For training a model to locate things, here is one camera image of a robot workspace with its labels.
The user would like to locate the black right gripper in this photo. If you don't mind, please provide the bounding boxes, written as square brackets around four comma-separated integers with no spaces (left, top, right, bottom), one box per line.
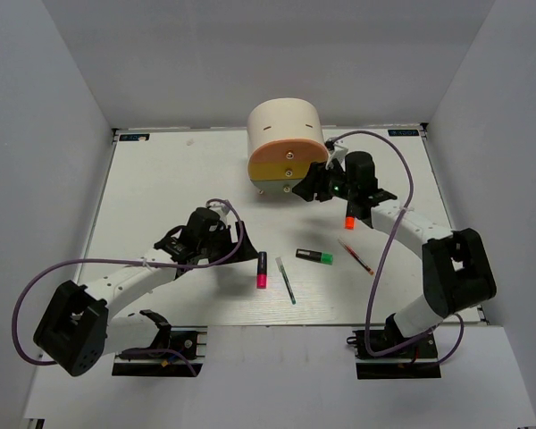
[293,159,357,202]

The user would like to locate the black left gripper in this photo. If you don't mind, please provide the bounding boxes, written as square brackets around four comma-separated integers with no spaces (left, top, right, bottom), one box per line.
[198,221,259,265]

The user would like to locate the pink highlighter marker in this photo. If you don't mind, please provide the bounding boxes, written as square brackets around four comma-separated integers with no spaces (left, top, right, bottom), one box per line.
[256,251,267,290]

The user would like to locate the green pen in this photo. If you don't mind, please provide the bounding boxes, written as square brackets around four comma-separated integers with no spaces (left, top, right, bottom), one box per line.
[275,257,297,305]

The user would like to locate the grey bottom drawer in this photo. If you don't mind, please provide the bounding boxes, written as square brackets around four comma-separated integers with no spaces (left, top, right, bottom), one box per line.
[251,179,301,195]

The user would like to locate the orange highlighter marker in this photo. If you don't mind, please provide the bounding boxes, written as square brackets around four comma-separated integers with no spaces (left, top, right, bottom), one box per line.
[344,202,356,230]

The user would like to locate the green highlighter marker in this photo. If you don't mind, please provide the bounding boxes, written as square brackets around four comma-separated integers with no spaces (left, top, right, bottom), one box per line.
[296,248,333,265]

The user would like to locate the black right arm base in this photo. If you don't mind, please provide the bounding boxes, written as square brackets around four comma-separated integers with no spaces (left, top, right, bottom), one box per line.
[346,330,441,380]

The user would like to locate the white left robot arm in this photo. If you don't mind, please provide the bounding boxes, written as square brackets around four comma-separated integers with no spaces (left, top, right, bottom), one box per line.
[33,200,258,376]

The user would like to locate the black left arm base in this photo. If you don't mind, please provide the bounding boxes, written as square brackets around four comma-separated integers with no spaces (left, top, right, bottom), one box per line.
[106,309,207,378]

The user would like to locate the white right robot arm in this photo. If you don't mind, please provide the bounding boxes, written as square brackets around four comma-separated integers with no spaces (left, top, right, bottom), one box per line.
[292,151,497,358]

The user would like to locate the cream cylindrical drawer cabinet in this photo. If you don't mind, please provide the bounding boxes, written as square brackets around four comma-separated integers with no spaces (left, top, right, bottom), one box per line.
[247,97,328,193]

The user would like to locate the red pen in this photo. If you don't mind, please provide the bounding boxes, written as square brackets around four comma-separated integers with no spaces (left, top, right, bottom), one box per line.
[338,238,374,276]

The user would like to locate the blue label sticker right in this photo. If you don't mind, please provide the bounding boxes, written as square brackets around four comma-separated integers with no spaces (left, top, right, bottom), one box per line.
[388,129,420,137]

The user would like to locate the blue label sticker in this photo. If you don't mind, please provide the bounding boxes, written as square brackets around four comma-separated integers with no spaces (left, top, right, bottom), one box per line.
[119,133,150,141]
[388,129,420,137]

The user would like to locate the blue label sticker left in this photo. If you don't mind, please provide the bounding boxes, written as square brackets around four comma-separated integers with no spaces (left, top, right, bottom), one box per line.
[119,133,150,141]

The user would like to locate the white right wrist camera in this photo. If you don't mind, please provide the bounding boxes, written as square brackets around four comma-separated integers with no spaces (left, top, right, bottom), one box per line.
[324,138,348,170]

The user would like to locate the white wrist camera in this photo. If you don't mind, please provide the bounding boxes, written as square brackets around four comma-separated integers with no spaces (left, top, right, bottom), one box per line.
[205,198,231,225]
[324,138,348,170]

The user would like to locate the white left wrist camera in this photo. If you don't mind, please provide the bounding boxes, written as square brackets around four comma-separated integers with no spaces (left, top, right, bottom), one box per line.
[205,198,231,225]

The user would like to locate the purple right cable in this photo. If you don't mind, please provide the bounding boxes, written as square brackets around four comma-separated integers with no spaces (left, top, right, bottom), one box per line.
[332,129,465,367]

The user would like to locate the purple cable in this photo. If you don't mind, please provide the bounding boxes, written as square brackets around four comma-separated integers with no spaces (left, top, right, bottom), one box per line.
[332,129,465,367]
[13,198,246,377]

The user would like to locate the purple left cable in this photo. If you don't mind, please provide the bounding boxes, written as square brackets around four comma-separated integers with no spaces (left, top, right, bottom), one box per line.
[13,198,246,377]

